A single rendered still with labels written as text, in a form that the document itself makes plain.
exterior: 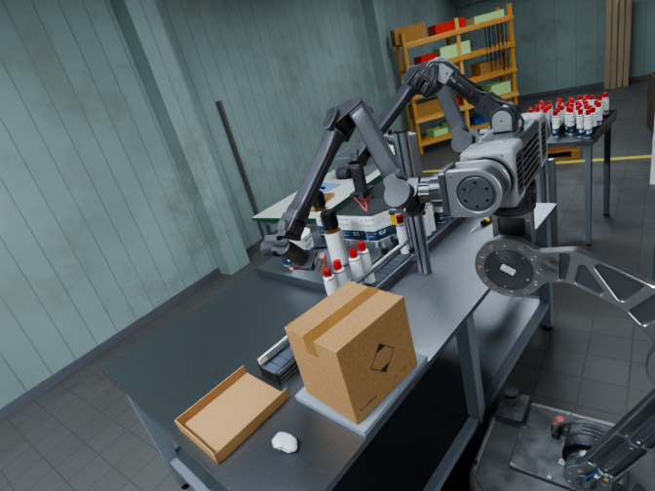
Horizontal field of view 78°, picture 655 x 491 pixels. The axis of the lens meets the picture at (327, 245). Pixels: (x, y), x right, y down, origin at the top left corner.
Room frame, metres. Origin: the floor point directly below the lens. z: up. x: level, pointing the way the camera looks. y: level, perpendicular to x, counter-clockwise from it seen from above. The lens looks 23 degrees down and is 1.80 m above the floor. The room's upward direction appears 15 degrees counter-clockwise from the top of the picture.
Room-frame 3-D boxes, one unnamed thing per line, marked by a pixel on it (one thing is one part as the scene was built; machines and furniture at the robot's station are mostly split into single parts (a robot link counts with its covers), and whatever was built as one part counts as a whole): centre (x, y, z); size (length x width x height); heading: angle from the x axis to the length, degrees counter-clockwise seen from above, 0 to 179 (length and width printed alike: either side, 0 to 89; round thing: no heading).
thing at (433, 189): (1.00, -0.31, 1.45); 0.09 x 0.08 x 0.12; 138
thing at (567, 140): (3.26, -2.12, 0.46); 0.72 x 0.62 x 0.93; 132
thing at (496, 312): (1.83, -0.06, 0.40); 2.04 x 1.25 x 0.81; 132
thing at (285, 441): (0.91, 0.28, 0.85); 0.08 x 0.07 x 0.04; 22
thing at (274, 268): (2.18, -0.08, 0.86); 0.80 x 0.67 x 0.05; 132
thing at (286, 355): (1.77, -0.29, 0.86); 1.65 x 0.08 x 0.04; 132
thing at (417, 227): (1.69, -0.41, 1.16); 0.04 x 0.04 x 0.67; 42
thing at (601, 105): (3.33, -2.21, 0.98); 0.57 x 0.46 x 0.21; 42
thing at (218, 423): (1.11, 0.46, 0.85); 0.30 x 0.26 x 0.04; 132
